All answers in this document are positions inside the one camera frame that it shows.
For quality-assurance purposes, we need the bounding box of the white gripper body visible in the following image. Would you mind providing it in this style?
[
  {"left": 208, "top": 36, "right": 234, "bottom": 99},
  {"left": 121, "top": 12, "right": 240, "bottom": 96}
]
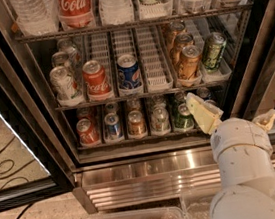
[{"left": 210, "top": 118, "right": 273, "bottom": 161}]

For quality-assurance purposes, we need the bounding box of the clear bin with bubble wrap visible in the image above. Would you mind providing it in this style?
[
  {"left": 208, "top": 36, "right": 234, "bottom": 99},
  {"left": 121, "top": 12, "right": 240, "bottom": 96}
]
[{"left": 179, "top": 186, "right": 221, "bottom": 219}]

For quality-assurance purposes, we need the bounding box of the white soda can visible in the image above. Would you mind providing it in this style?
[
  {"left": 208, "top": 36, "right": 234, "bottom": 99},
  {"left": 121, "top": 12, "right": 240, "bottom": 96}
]
[
  {"left": 51, "top": 51, "right": 72, "bottom": 70},
  {"left": 49, "top": 66, "right": 79, "bottom": 101},
  {"left": 57, "top": 38, "right": 82, "bottom": 67}
]

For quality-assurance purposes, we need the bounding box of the green soda can middle shelf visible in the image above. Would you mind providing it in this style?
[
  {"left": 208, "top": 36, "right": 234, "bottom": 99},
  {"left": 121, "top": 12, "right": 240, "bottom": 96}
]
[{"left": 202, "top": 31, "right": 227, "bottom": 72}]

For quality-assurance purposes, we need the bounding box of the orange can bottom shelf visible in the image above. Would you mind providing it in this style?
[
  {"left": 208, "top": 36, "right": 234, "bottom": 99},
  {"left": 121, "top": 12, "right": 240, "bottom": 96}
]
[{"left": 127, "top": 110, "right": 146, "bottom": 136}]

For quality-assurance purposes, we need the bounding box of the white green can bottom shelf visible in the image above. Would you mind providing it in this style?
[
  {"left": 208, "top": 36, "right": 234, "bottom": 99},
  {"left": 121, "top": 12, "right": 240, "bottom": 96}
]
[{"left": 151, "top": 106, "right": 170, "bottom": 133}]

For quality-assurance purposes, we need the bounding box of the blue Pepsi can middle shelf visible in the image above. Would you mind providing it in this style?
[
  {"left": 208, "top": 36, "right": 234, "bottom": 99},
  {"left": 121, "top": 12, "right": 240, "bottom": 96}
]
[{"left": 116, "top": 54, "right": 142, "bottom": 90}]

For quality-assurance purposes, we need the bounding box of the red Coca-Cola can middle shelf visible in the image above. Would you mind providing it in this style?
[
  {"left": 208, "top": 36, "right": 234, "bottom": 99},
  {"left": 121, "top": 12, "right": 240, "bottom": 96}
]
[{"left": 82, "top": 60, "right": 111, "bottom": 96}]

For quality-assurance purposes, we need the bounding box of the front white soda can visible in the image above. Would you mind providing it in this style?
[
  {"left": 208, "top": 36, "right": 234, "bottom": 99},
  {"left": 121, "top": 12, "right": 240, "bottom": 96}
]
[{"left": 49, "top": 66, "right": 79, "bottom": 101}]

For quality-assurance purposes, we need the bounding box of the steel fridge cabinet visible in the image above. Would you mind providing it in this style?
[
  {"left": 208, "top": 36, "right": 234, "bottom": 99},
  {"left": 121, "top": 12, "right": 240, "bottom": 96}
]
[{"left": 0, "top": 0, "right": 275, "bottom": 213}]

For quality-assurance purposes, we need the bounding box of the red can bottom shelf front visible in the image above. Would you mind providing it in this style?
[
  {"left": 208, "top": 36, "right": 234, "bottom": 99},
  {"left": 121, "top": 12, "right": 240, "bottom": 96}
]
[{"left": 76, "top": 118, "right": 99, "bottom": 146}]

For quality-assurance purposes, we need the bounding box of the empty white shelf tray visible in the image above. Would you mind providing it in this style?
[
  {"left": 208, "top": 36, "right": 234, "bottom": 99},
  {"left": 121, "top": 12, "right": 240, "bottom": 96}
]
[{"left": 135, "top": 26, "right": 173, "bottom": 93}]

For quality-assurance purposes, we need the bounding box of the clear water bottle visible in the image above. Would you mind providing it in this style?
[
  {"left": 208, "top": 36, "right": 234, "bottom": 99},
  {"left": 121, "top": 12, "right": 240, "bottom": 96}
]
[
  {"left": 98, "top": 0, "right": 135, "bottom": 25},
  {"left": 9, "top": 0, "right": 59, "bottom": 36}
]

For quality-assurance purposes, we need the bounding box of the red Coca-Cola bottle top shelf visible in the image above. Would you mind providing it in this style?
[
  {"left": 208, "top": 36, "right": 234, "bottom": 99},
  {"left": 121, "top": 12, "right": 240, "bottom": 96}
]
[{"left": 58, "top": 0, "right": 93, "bottom": 29}]

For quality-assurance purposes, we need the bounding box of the blue Pepsi can bottom right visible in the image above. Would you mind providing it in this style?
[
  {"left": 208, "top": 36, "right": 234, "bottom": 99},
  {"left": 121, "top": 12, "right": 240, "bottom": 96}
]
[{"left": 205, "top": 99, "right": 218, "bottom": 107}]

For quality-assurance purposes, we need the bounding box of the clear water bottle centre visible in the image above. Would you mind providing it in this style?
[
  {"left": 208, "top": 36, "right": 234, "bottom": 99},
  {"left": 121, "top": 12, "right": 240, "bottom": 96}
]
[{"left": 98, "top": 0, "right": 135, "bottom": 25}]

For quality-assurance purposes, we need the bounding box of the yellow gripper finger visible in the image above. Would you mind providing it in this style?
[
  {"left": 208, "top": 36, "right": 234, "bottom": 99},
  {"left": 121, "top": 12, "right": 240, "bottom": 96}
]
[
  {"left": 252, "top": 109, "right": 275, "bottom": 132},
  {"left": 185, "top": 92, "right": 223, "bottom": 134}
]

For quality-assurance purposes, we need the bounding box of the orange soda can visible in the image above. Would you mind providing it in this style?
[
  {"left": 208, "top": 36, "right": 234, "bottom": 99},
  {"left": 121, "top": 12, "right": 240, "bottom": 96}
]
[
  {"left": 165, "top": 21, "right": 187, "bottom": 50},
  {"left": 177, "top": 45, "right": 202, "bottom": 80},
  {"left": 170, "top": 32, "right": 194, "bottom": 65}
]

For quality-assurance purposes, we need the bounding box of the clear water bottle left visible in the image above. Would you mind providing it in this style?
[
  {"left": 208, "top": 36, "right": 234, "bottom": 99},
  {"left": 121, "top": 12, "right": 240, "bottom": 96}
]
[{"left": 9, "top": 0, "right": 59, "bottom": 36}]

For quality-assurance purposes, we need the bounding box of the open glass fridge door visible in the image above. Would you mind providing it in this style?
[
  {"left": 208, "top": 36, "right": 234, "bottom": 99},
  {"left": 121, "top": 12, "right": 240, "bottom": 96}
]
[{"left": 0, "top": 0, "right": 77, "bottom": 214}]

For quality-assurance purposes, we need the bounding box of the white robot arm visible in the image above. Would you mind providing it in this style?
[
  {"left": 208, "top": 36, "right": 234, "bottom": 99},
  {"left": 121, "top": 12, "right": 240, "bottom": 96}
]
[{"left": 185, "top": 93, "right": 275, "bottom": 219}]

